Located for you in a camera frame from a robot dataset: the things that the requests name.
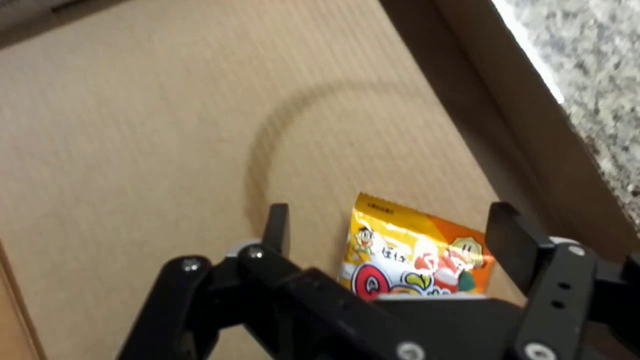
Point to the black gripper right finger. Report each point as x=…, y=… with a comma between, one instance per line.
x=533, y=267

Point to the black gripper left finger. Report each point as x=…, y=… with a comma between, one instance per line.
x=201, y=293

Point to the yellow orange snack sachet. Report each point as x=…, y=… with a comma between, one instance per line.
x=401, y=252

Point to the wooden tray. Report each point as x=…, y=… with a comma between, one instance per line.
x=167, y=166

